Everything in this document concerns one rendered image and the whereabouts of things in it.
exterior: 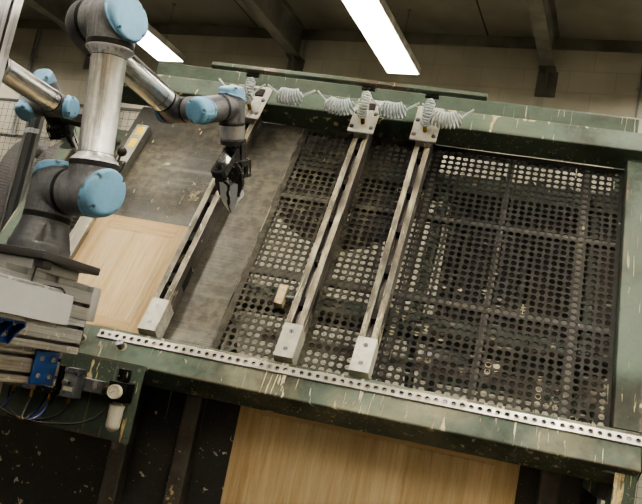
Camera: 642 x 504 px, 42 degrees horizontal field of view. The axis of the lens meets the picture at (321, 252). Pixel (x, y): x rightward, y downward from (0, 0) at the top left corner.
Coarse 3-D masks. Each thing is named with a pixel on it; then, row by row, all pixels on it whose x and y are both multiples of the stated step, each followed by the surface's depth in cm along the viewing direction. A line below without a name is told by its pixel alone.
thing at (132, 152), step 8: (136, 128) 329; (136, 136) 326; (144, 136) 327; (136, 144) 322; (128, 152) 320; (136, 152) 323; (120, 160) 317; (128, 160) 317; (128, 168) 318; (80, 224) 296; (88, 224) 296; (72, 232) 294; (80, 232) 294; (88, 232) 296; (72, 240) 292; (80, 240) 292; (72, 248) 289; (72, 256) 288
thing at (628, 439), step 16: (112, 336) 261; (128, 336) 261; (176, 352) 256; (192, 352) 255; (208, 352) 255; (256, 368) 250; (272, 368) 249; (288, 368) 249; (336, 384) 244; (352, 384) 244; (368, 384) 244; (416, 400) 239; (432, 400) 239; (448, 400) 238; (496, 416) 234; (512, 416) 234; (528, 416) 233; (576, 432) 229; (592, 432) 230; (608, 432) 229
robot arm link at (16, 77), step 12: (12, 60) 253; (12, 72) 251; (24, 72) 255; (12, 84) 254; (24, 84) 256; (36, 84) 260; (24, 96) 262; (36, 96) 263; (48, 96) 266; (60, 96) 272; (72, 96) 275; (48, 108) 270; (60, 108) 273; (72, 108) 275
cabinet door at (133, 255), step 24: (120, 216) 301; (96, 240) 294; (120, 240) 293; (144, 240) 292; (168, 240) 292; (96, 264) 287; (120, 264) 286; (144, 264) 285; (168, 264) 284; (120, 288) 279; (144, 288) 278; (96, 312) 273; (120, 312) 272; (144, 312) 271
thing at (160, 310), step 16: (256, 96) 326; (256, 112) 319; (256, 128) 324; (208, 192) 298; (208, 208) 293; (192, 224) 288; (208, 224) 290; (192, 240) 283; (176, 256) 279; (192, 256) 280; (176, 272) 279; (192, 272) 283; (160, 288) 270; (176, 288) 271; (160, 304) 266; (176, 304) 273; (144, 320) 262; (160, 320) 262; (160, 336) 264
